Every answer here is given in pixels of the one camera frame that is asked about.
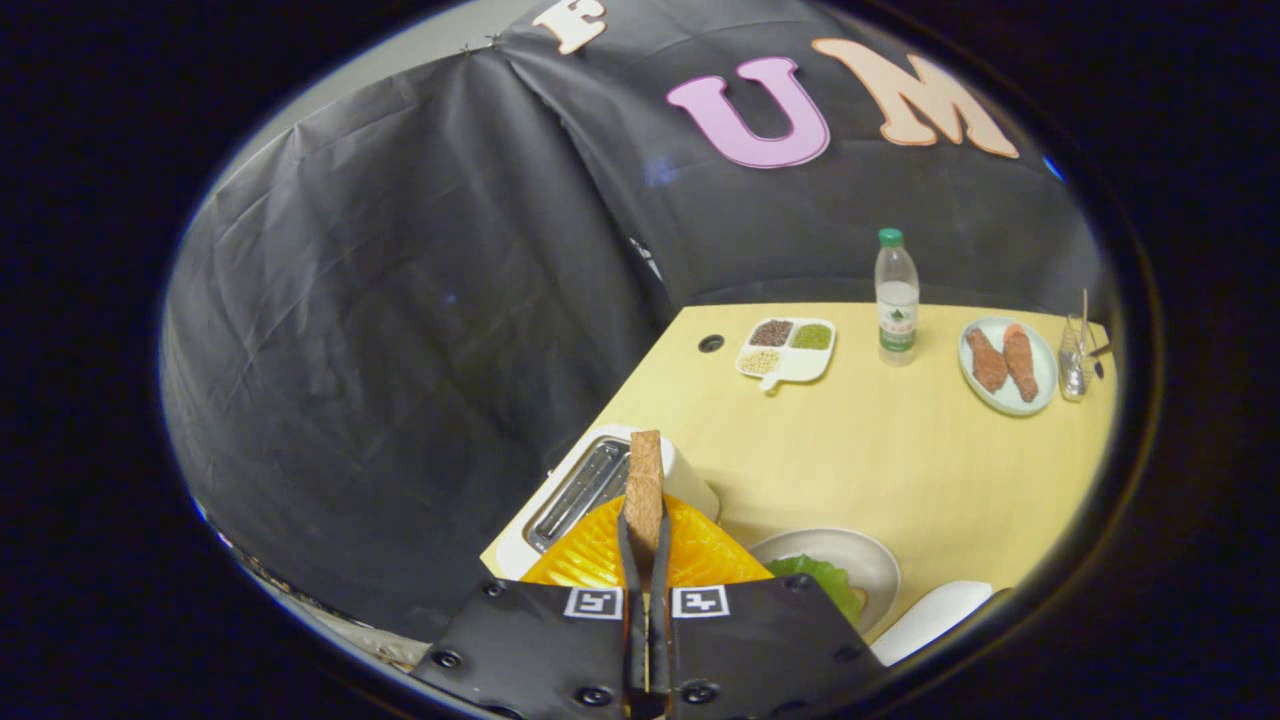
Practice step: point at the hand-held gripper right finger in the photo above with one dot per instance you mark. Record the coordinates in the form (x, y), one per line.
(760, 650)

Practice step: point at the pale round plate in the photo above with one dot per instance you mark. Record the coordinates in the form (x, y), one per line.
(1048, 372)

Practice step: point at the pile of pale yellow beans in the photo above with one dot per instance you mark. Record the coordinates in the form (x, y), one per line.
(760, 361)

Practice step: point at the white rounded object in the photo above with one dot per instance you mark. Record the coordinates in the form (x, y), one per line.
(930, 615)

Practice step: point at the clear plastic water bottle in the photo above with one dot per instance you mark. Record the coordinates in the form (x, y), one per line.
(897, 300)

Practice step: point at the brown meat piece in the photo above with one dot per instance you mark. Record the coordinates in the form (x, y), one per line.
(988, 362)
(1021, 362)

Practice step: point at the brown toast slice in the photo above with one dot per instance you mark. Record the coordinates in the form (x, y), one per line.
(645, 485)

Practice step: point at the clear glass cup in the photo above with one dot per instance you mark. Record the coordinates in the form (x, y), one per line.
(1072, 372)

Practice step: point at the thin wooden stick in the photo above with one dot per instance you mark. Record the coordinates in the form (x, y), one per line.
(1084, 315)

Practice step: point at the white compartment dish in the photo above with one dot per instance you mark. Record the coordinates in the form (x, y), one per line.
(805, 368)

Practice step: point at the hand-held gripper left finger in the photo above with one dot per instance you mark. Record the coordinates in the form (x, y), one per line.
(545, 650)

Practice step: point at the white toaster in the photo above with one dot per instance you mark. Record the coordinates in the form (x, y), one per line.
(692, 482)

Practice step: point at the black backdrop cloth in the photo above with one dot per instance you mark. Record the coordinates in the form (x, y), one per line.
(400, 300)

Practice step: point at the green lettuce leaf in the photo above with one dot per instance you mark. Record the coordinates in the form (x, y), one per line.
(820, 580)

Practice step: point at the white bowl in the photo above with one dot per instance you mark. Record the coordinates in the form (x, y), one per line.
(850, 555)

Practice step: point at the pile of green beans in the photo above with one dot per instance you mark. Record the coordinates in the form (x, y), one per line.
(811, 336)

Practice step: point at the small dark spoon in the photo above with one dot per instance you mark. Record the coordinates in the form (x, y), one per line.
(1100, 355)

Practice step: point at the pile of dark red beans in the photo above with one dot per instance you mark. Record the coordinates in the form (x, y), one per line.
(771, 333)

